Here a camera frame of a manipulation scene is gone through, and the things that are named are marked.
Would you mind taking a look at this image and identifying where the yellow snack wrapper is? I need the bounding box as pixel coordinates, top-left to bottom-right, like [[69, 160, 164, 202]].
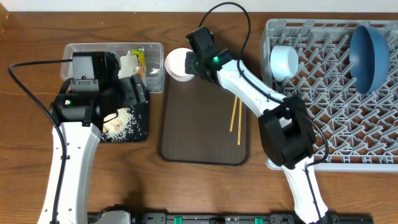
[[131, 48, 147, 82]]

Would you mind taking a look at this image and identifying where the white tissue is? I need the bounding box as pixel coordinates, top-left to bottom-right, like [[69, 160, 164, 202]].
[[118, 51, 139, 79]]

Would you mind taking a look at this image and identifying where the pink bowl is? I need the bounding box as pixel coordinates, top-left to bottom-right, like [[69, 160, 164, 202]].
[[165, 48, 194, 82]]

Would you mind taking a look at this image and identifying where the pile of rice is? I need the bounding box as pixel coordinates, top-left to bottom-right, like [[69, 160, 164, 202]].
[[101, 105, 147, 142]]

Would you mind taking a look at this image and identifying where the light blue bowl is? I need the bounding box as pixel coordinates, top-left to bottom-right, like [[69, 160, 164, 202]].
[[270, 45, 299, 82]]

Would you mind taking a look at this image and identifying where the dark blue plate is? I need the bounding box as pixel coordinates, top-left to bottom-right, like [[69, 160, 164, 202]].
[[349, 26, 390, 94]]

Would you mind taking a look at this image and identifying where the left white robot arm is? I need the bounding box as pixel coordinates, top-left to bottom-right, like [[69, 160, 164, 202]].
[[39, 52, 148, 223]]

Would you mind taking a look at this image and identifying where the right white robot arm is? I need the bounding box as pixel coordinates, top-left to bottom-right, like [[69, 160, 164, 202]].
[[185, 26, 328, 223]]

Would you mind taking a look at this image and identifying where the black waste tray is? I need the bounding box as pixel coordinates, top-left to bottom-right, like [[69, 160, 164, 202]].
[[99, 93, 150, 143]]

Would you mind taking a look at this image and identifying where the grey dishwasher rack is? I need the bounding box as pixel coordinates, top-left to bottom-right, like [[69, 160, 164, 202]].
[[260, 19, 397, 172]]

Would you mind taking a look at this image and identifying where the clear plastic bin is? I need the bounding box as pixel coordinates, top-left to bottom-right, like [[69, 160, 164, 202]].
[[63, 42, 164, 93]]

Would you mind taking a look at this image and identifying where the brown serving tray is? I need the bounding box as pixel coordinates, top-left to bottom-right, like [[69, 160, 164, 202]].
[[157, 73, 251, 166]]

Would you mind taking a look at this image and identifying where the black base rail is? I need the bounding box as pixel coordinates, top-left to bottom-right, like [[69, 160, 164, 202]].
[[86, 204, 374, 224]]

